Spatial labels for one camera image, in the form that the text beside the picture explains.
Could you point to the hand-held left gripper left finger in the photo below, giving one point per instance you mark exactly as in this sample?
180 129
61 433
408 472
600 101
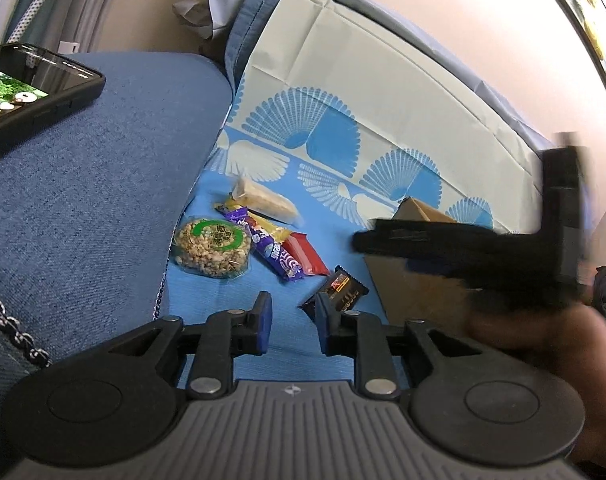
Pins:
263 320

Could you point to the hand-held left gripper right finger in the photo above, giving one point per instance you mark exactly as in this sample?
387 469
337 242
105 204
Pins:
324 325

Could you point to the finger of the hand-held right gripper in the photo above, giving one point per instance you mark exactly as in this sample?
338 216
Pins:
433 240

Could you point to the black chocolate packet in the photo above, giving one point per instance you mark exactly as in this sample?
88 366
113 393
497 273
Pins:
343 287

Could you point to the cardboard box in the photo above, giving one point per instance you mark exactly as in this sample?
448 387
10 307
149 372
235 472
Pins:
413 290

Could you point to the red snack packet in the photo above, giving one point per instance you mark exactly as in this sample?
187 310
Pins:
305 255

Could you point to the purple snack packet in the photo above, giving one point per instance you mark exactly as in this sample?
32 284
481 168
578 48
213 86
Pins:
270 247

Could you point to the yellow snack packet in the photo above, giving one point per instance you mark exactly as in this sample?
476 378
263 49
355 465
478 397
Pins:
275 232

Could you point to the round peanut snack packet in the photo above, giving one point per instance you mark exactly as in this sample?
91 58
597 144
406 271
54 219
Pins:
210 247

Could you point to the beige rice crisp bar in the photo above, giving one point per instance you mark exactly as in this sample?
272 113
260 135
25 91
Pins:
265 200

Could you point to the person's right hand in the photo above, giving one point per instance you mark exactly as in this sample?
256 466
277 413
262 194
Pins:
533 340

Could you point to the blue fan-print sheet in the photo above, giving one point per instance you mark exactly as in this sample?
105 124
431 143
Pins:
333 85

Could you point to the pale blue cloth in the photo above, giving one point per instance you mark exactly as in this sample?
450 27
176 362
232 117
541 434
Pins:
433 45

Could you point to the blue fabric sofa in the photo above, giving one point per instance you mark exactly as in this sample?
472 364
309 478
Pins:
108 185

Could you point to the black smartphone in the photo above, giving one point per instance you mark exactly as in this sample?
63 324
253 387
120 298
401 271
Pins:
58 85

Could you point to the grey curtain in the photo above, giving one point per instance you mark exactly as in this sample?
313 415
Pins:
58 0

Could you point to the framed wall picture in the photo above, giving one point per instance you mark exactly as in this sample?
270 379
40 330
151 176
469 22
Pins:
588 0

